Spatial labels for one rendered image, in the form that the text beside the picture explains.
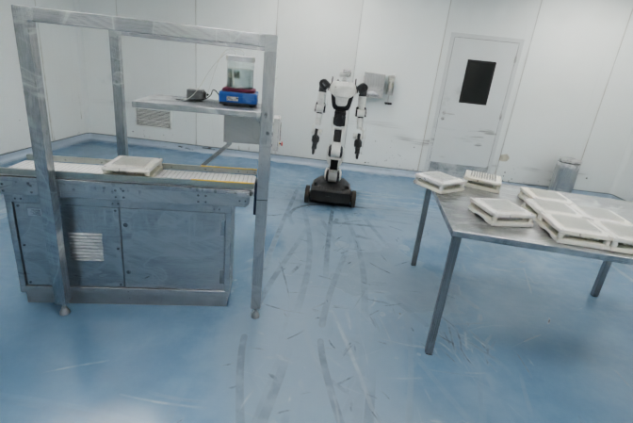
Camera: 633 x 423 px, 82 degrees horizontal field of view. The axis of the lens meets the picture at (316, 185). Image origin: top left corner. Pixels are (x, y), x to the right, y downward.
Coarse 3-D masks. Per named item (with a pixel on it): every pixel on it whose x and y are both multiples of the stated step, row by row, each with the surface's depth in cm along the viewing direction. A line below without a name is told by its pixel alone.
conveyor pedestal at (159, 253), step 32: (32, 224) 203; (64, 224) 205; (96, 224) 207; (128, 224) 208; (160, 224) 210; (192, 224) 212; (224, 224) 214; (32, 256) 209; (96, 256) 213; (128, 256) 215; (160, 256) 217; (192, 256) 219; (224, 256) 222; (32, 288) 214; (96, 288) 219; (128, 288) 221; (160, 288) 224; (192, 288) 226; (224, 288) 227
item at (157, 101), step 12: (156, 96) 202; (168, 96) 207; (180, 96) 212; (156, 108) 179; (168, 108) 179; (180, 108) 180; (192, 108) 181; (204, 108) 181; (216, 108) 182; (228, 108) 185; (240, 108) 189; (252, 108) 194
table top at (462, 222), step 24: (432, 192) 249; (456, 192) 246; (480, 192) 251; (504, 192) 257; (456, 216) 203; (624, 216) 234; (480, 240) 183; (504, 240) 181; (528, 240) 181; (552, 240) 184
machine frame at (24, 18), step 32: (32, 32) 165; (128, 32) 253; (160, 32) 168; (192, 32) 170; (224, 32) 171; (32, 64) 167; (32, 96) 172; (32, 128) 176; (256, 224) 204; (64, 256) 204; (256, 256) 211; (64, 288) 206; (256, 288) 218
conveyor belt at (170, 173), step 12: (24, 168) 200; (60, 168) 206; (72, 168) 207; (84, 168) 210; (96, 168) 212; (96, 180) 195; (108, 180) 196; (228, 180) 215; (240, 180) 217; (252, 180) 220
